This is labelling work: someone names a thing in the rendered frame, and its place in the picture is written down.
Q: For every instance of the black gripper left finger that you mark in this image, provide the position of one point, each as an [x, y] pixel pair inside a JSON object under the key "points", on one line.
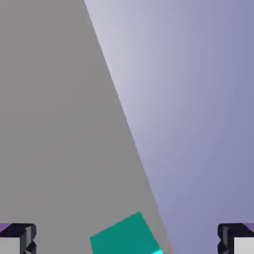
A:
{"points": [[18, 236]]}

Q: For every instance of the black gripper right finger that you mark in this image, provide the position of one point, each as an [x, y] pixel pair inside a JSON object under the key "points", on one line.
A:
{"points": [[232, 236]]}

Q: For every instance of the small teal cube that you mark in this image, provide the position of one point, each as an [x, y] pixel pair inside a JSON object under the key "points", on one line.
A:
{"points": [[125, 236]]}

